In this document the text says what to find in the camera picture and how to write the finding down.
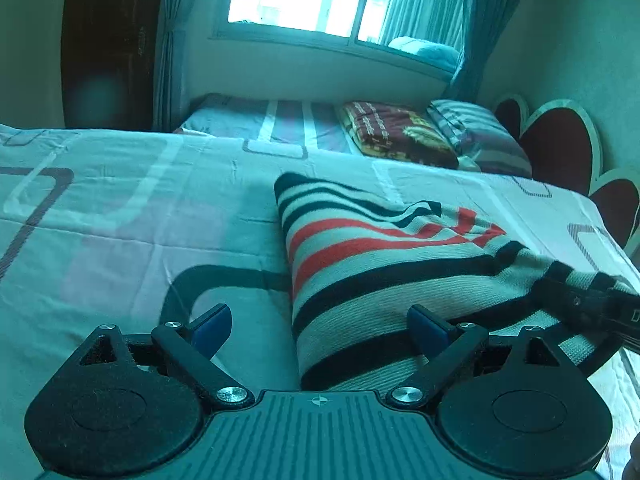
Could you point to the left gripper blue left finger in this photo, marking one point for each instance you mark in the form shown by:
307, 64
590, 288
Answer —
210, 331

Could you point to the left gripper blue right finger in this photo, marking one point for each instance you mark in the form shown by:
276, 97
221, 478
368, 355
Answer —
431, 334

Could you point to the striped cream black red sweater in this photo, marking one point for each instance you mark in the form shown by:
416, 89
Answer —
359, 262

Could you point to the person's right hand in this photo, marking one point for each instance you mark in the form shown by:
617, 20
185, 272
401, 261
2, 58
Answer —
632, 468

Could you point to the white patterned bed sheet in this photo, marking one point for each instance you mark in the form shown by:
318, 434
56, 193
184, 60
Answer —
128, 232

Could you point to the red scalloped headboard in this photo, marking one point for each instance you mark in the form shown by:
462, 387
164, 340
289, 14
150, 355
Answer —
564, 147

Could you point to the striped grey pillow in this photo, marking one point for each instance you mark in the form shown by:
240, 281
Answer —
475, 133

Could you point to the red patterned folded blanket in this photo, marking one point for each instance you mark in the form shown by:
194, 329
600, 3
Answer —
396, 132

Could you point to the blue left curtain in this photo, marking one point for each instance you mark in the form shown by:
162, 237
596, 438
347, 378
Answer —
170, 53

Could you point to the blue curtain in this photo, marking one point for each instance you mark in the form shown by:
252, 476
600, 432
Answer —
170, 53
484, 23

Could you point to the light blue cushion on sill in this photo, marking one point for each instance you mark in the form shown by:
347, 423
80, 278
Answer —
438, 55

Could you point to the dark wooden door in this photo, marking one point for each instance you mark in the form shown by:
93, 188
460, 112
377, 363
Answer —
107, 63

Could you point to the bright window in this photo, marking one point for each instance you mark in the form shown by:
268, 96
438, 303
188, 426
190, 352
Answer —
361, 27

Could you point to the blue right curtain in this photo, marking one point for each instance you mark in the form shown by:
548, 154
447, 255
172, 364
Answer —
484, 23

